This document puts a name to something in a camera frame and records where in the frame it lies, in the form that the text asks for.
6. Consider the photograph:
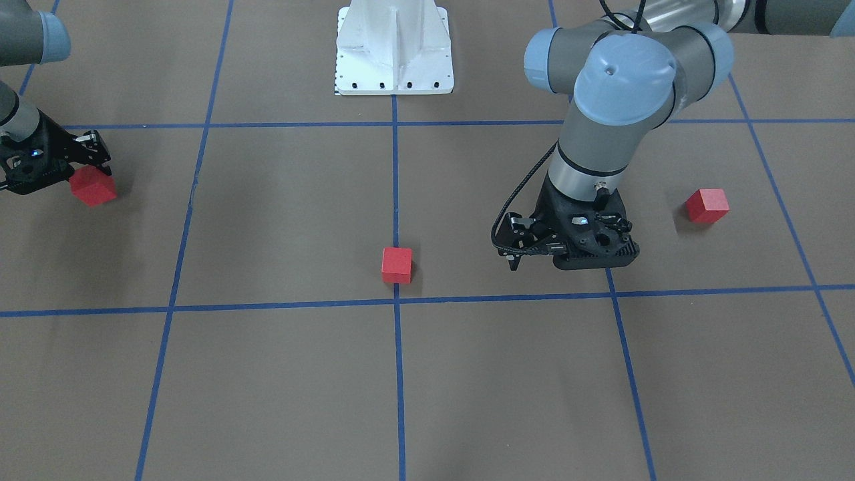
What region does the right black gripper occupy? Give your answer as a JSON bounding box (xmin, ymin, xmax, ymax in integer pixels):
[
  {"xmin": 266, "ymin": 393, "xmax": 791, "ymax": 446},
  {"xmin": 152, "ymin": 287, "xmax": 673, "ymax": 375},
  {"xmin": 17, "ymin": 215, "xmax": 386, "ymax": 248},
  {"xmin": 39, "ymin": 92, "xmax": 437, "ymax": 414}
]
[{"xmin": 2, "ymin": 112, "xmax": 113, "ymax": 195}]

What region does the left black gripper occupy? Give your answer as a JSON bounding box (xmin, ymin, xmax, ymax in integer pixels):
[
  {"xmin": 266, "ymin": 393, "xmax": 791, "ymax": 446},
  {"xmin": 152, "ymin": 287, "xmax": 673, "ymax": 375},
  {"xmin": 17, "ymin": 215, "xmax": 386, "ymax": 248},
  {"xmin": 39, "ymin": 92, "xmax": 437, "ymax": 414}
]
[{"xmin": 494, "ymin": 178, "xmax": 641, "ymax": 271}]

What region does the red cube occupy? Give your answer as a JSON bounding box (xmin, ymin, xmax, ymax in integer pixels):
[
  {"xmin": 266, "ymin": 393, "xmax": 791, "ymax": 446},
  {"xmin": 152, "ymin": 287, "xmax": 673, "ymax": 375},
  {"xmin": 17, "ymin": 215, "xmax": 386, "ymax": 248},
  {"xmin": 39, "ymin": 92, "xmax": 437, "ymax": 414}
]
[
  {"xmin": 381, "ymin": 247, "xmax": 413, "ymax": 285},
  {"xmin": 68, "ymin": 166, "xmax": 118, "ymax": 206},
  {"xmin": 685, "ymin": 188, "xmax": 730, "ymax": 223}
]

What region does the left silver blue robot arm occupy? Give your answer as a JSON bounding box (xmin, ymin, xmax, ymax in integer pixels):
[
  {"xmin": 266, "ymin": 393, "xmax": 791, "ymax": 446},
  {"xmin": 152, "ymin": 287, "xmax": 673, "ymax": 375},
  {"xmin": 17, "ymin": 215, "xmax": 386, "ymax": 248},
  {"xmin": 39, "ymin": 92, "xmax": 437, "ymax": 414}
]
[{"xmin": 491, "ymin": 1, "xmax": 853, "ymax": 271}]

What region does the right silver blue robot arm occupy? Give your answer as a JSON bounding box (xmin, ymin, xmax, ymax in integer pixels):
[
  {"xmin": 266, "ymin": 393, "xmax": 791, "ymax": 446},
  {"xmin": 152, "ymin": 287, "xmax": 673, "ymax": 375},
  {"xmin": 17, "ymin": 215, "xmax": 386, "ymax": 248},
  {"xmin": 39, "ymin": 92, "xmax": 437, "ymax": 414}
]
[{"xmin": 1, "ymin": 1, "xmax": 118, "ymax": 206}]

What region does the brown paper table cover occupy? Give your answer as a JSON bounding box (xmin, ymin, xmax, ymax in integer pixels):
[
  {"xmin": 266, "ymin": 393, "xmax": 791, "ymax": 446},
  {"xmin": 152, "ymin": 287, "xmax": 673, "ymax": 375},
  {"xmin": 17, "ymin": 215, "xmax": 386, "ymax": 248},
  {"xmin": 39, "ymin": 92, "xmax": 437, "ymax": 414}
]
[{"xmin": 2, "ymin": 1, "xmax": 854, "ymax": 480}]

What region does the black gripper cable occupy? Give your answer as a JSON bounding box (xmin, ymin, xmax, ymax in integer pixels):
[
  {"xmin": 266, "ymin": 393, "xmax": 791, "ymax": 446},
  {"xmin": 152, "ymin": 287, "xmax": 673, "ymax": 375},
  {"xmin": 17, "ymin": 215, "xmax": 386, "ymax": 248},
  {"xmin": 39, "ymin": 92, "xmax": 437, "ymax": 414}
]
[{"xmin": 491, "ymin": 140, "xmax": 558, "ymax": 255}]

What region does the white pedestal column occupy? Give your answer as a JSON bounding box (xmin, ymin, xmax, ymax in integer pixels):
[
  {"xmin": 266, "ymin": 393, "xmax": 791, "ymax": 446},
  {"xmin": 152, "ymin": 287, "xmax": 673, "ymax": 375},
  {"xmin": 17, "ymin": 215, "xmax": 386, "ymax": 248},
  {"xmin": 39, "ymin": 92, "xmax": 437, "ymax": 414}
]
[{"xmin": 334, "ymin": 1, "xmax": 455, "ymax": 96}]

